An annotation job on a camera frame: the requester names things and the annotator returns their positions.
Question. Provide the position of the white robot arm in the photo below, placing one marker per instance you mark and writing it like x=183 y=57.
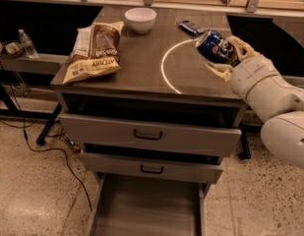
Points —
x=280 y=105

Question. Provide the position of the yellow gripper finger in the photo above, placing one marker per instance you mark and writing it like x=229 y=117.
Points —
x=243 y=49
x=224 y=71

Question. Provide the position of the yellow brown chip bag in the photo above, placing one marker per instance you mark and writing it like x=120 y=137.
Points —
x=95 y=52

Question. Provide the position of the top grey drawer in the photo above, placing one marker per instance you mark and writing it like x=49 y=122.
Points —
x=150 y=135

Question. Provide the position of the blue pepsi can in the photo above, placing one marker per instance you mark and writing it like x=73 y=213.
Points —
x=214 y=47

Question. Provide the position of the middle grey drawer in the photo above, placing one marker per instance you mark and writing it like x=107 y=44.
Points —
x=151 y=168

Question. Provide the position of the left grey bench shelf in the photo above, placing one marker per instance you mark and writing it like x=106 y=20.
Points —
x=48 y=64

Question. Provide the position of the clear plastic water bottle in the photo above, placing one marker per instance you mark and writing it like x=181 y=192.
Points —
x=27 y=44

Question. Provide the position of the bottom open grey drawer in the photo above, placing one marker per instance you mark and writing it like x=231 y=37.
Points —
x=136 y=206

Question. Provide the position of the white ceramic bowl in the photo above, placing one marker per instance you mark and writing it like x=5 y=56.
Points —
x=140 y=20

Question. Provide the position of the grey bench shelf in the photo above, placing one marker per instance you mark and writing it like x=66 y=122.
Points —
x=48 y=64
x=295 y=81

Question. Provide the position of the grey drawer cabinet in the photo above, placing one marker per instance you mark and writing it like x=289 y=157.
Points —
x=162 y=79

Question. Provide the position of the right grey bench shelf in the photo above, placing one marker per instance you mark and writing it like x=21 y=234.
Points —
x=295 y=81

